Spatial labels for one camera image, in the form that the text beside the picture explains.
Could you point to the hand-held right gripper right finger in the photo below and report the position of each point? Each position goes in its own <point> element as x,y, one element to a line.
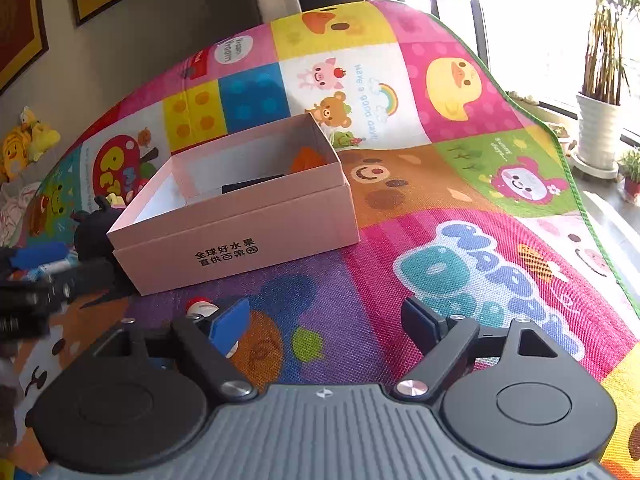
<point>421,318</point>

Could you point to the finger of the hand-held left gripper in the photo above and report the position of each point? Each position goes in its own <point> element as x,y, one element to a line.
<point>82,280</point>
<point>42,255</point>

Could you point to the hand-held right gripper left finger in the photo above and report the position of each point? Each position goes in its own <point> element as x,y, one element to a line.
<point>229,324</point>

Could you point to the small red white toy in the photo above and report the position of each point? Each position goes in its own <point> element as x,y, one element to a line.
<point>197,305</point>

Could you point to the black plush toy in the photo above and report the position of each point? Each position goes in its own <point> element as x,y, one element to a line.
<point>92,237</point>

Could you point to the pink cardboard box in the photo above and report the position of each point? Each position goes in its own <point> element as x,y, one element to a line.
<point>225,240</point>

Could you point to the pink patterned cloth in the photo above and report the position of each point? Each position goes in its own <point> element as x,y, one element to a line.
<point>12,210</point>

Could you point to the colourful cartoon play mat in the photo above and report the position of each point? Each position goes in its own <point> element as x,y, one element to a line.
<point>400,200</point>

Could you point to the yellow duck plush toy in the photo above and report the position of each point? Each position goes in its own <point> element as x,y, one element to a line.
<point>42,135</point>

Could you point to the orange toy piece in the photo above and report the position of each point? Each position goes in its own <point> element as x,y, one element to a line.
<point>307,159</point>

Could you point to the small potted plant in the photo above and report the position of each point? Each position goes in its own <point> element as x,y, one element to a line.
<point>631,180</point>

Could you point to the bamboo plant in white pot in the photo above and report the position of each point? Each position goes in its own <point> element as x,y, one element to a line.
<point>597,130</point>

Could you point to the dark framed wall picture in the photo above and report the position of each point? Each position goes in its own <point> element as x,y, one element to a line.
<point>17,15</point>

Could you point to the black window frame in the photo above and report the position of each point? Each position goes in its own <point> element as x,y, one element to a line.
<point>477,15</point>

